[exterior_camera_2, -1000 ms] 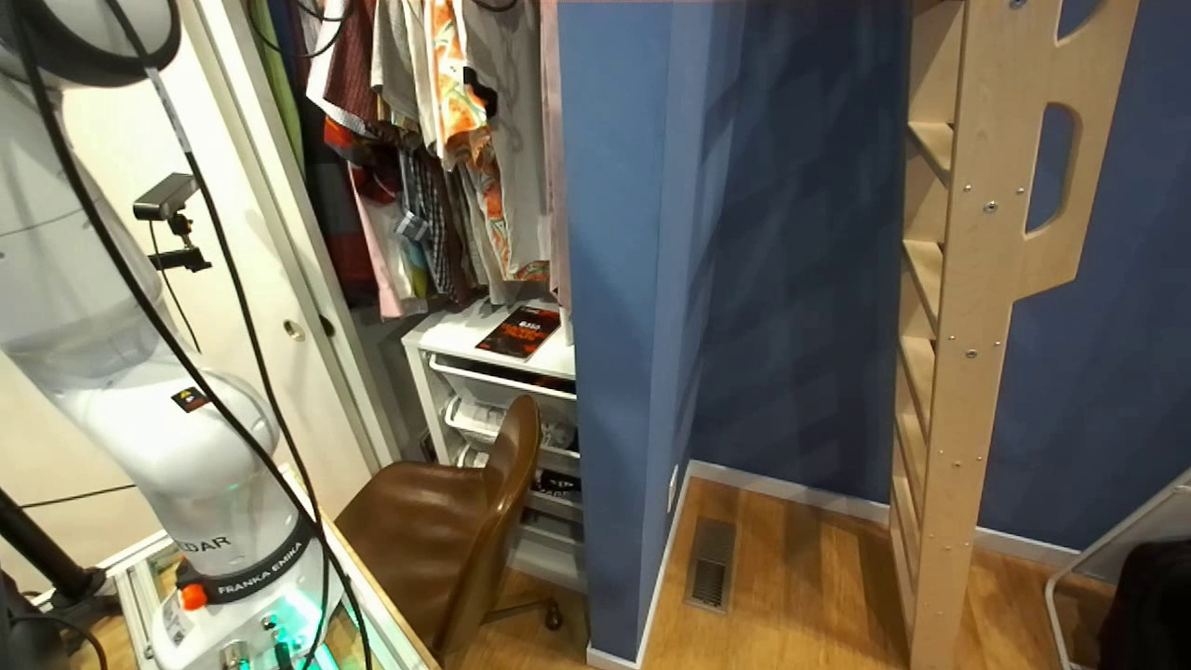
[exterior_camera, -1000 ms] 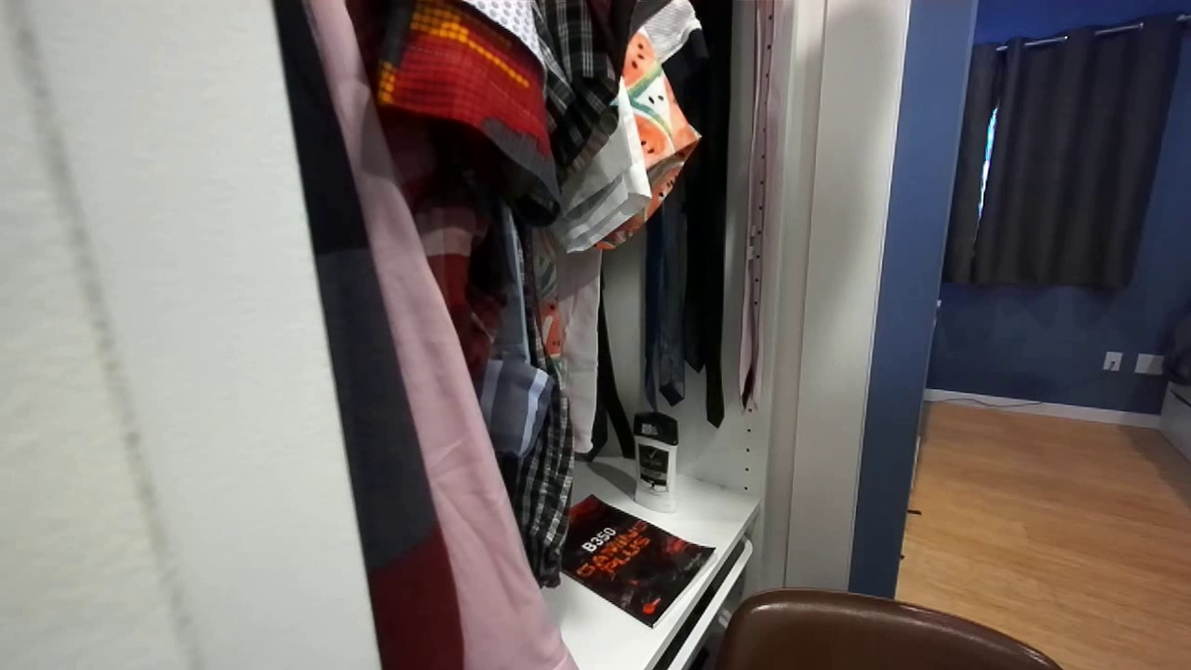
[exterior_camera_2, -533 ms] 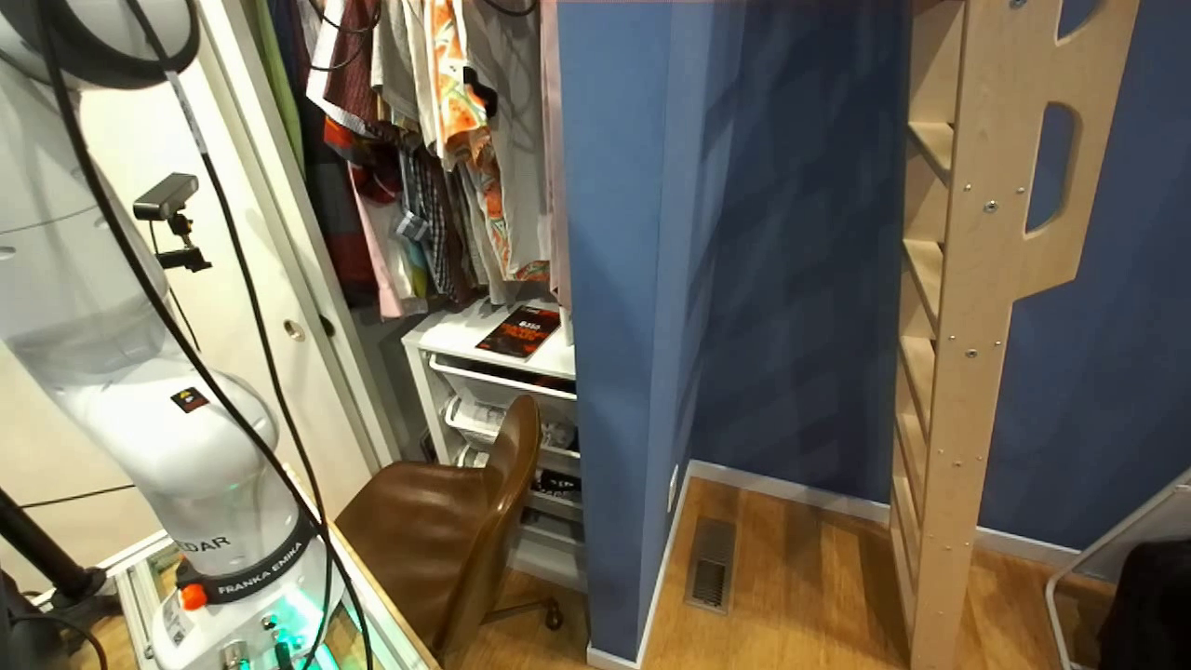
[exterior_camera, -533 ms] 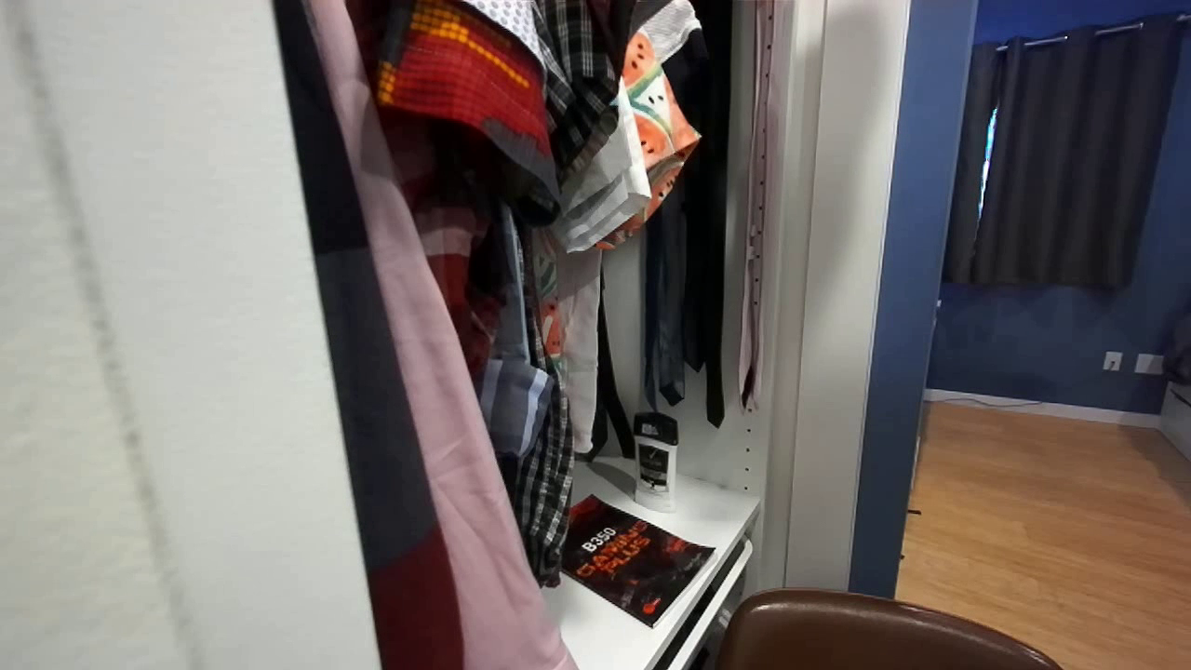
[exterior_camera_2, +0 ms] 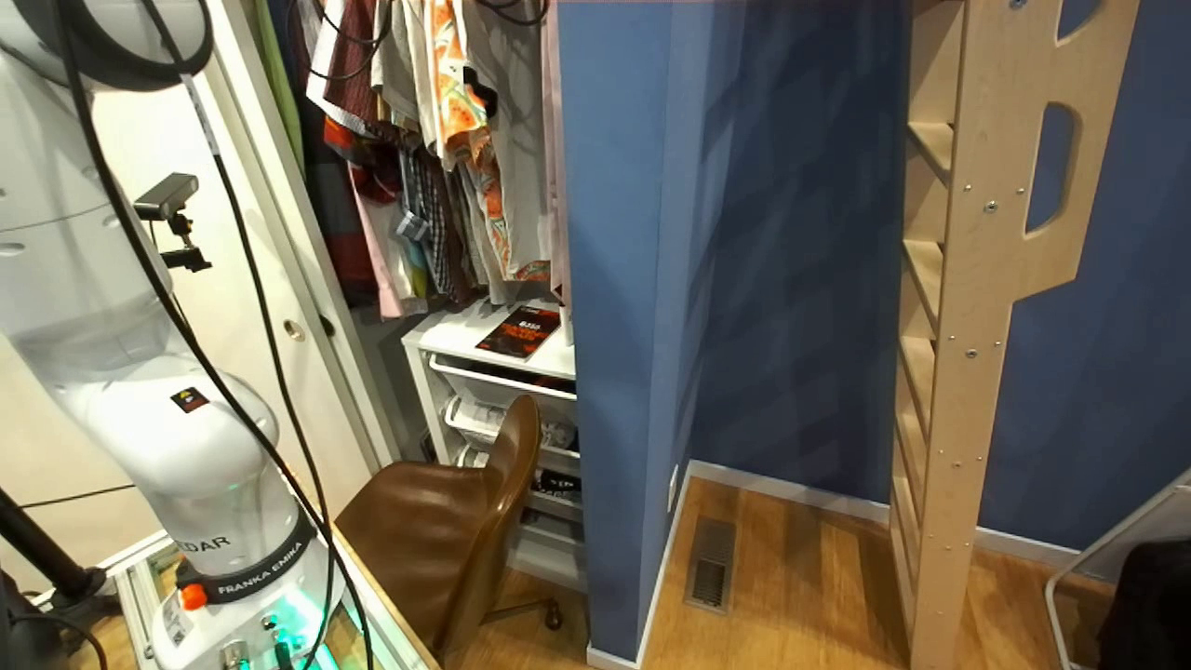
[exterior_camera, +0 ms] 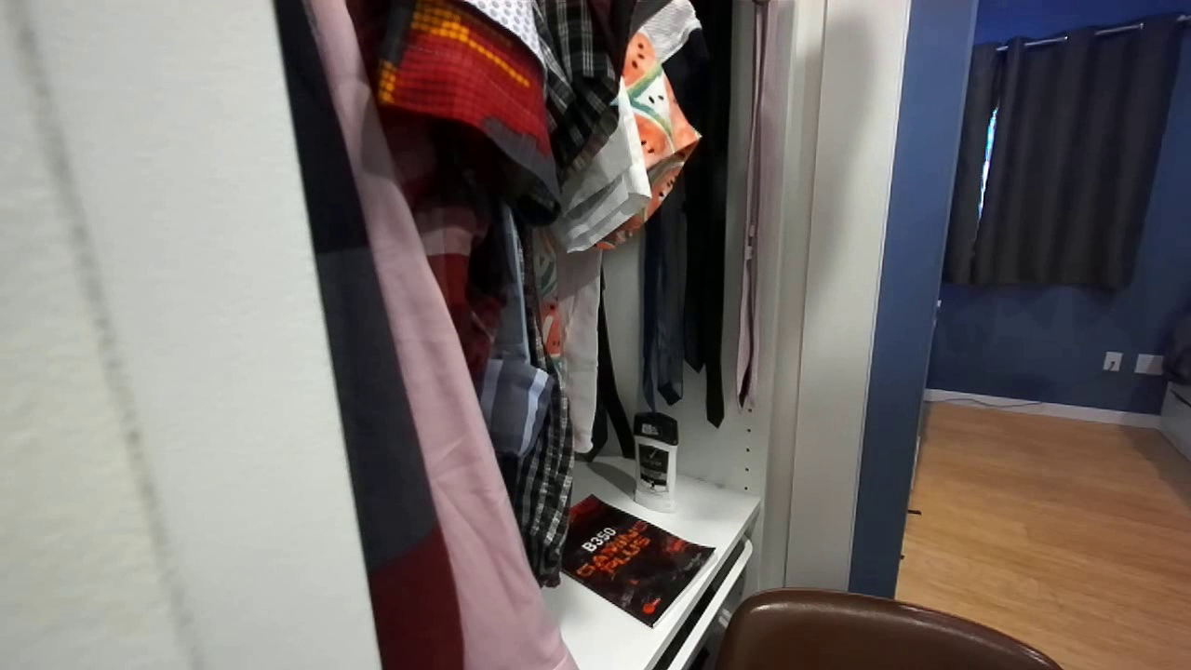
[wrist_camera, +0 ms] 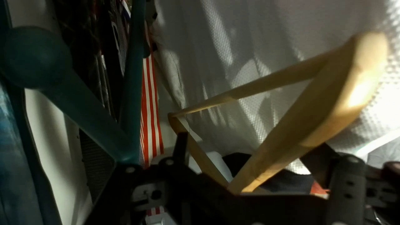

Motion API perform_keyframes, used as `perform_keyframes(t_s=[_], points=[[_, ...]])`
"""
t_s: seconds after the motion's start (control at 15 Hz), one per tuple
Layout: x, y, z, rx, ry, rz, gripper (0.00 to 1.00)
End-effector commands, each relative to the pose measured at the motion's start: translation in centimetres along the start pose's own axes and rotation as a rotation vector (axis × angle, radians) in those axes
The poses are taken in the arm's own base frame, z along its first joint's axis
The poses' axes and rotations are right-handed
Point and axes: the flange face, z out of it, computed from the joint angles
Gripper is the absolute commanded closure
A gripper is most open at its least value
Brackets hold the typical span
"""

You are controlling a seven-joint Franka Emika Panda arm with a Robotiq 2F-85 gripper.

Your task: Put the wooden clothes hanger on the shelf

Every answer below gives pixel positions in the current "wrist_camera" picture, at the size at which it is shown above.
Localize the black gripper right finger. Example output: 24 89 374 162
309 143 400 225

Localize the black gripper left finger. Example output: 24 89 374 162
88 132 197 225

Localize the teal plastic hanger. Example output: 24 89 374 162
0 0 147 165

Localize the red white striped cloth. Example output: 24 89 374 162
138 54 166 168

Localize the white mesh garment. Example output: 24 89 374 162
153 0 400 168

